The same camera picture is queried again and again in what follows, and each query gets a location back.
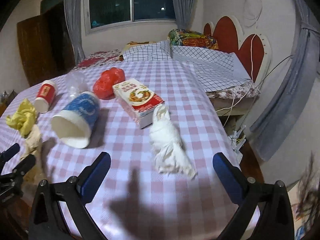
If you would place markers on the grey curtain of window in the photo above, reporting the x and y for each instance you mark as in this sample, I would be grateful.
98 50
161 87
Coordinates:
183 2
72 9

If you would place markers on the aluminium frame window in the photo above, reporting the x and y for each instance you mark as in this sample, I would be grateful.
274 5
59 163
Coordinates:
103 14

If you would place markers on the white tissue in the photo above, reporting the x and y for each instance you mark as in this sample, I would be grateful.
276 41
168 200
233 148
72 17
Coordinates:
167 146

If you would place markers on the floral red bedspread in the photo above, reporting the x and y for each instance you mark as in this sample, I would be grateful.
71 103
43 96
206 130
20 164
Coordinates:
98 59

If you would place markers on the clear plastic bag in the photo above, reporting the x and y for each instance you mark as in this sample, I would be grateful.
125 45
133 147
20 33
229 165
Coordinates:
76 84

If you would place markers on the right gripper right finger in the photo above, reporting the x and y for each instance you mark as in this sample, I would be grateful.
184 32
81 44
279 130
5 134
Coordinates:
276 219

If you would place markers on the grey tied curtain at right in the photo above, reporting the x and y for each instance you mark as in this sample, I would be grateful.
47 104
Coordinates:
275 123

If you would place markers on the white grid-pattern sheet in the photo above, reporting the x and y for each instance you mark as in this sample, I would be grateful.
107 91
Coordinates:
214 69

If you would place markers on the red plastic bag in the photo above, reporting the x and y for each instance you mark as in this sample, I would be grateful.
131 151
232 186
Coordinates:
103 86

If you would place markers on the red paper cup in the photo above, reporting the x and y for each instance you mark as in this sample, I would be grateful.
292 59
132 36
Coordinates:
45 96

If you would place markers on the brown wooden door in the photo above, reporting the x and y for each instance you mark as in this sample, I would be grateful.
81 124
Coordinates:
45 47

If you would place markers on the grey curtain left of window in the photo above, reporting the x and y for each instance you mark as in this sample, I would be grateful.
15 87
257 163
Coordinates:
72 9

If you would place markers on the yellow folded blanket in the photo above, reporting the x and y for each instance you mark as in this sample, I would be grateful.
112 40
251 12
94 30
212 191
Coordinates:
132 44

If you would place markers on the red heart-shaped headboard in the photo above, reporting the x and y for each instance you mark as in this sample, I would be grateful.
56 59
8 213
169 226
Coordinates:
253 50

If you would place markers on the grey curtain right of window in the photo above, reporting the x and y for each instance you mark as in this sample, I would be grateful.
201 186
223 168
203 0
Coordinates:
183 2

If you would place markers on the white power strip on floor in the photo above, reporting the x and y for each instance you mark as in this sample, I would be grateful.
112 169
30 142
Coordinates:
237 139

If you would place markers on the yellow cloth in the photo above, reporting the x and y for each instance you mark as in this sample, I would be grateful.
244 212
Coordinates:
23 119

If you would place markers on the beige cloth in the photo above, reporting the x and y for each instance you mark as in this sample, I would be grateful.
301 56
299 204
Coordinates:
33 143

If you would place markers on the colourful floral pillow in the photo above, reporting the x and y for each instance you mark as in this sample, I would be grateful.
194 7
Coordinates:
182 37

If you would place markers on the blue patterned paper cup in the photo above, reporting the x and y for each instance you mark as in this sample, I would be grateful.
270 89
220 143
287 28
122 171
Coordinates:
74 124

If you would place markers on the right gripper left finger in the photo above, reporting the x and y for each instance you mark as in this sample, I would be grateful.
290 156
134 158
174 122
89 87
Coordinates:
46 218

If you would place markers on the red white nut-milk carton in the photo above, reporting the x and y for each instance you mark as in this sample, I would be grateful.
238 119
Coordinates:
137 100

